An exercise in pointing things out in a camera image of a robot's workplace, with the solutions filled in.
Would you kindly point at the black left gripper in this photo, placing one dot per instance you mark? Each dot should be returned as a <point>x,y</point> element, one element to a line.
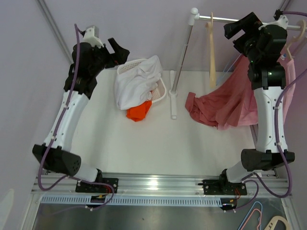
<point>120,56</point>

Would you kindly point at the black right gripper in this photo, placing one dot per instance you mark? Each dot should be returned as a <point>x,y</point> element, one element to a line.
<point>250,24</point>

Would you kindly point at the white t shirt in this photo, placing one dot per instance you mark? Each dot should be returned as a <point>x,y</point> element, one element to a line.
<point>136,81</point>

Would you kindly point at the blue wire hanger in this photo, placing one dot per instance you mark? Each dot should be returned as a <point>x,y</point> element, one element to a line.
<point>227,68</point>

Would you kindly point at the orange t shirt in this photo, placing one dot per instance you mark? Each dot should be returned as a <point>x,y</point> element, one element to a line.
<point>138,113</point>

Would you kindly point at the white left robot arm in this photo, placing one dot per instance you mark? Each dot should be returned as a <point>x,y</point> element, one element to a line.
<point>89,59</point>

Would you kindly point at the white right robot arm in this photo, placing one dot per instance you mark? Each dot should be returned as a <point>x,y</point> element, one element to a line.
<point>268,82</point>

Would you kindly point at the coral red t shirt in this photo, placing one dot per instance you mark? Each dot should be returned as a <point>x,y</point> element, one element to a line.
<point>231,105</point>

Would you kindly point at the light pink t shirt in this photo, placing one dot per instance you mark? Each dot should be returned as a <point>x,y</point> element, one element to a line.
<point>287,79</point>

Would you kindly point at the beige spare hanger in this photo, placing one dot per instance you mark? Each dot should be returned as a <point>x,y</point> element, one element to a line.
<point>273,223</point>

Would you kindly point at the white plastic basket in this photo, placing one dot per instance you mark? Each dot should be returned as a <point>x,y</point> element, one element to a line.
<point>158,92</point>

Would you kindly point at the grey rack upright pole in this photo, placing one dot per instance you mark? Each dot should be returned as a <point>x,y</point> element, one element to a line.
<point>193,12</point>

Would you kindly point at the white rack foot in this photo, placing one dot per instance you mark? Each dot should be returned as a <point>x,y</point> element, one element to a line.
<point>173,103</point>

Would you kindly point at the pink and blue spare hangers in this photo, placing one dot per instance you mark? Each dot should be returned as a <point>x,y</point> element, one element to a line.
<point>257,207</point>

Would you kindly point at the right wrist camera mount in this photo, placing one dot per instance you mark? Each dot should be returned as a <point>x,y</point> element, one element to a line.
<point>279,20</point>

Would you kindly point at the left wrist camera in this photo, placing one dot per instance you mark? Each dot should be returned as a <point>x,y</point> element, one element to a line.
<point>91,36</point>

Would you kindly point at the silver clothes rail bar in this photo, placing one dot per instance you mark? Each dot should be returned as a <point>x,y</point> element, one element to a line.
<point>227,20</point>

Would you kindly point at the aluminium mounting rail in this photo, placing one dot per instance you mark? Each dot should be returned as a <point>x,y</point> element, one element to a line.
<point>162,185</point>

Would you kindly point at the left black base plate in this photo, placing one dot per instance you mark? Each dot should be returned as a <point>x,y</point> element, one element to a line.
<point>82,187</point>

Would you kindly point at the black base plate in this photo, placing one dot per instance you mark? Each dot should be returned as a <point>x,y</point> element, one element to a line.
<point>220,187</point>
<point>82,187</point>

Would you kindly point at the white slotted cable duct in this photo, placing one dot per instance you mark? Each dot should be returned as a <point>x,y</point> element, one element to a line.
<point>198,201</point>

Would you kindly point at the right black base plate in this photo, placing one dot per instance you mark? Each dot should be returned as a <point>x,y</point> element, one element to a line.
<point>220,187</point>

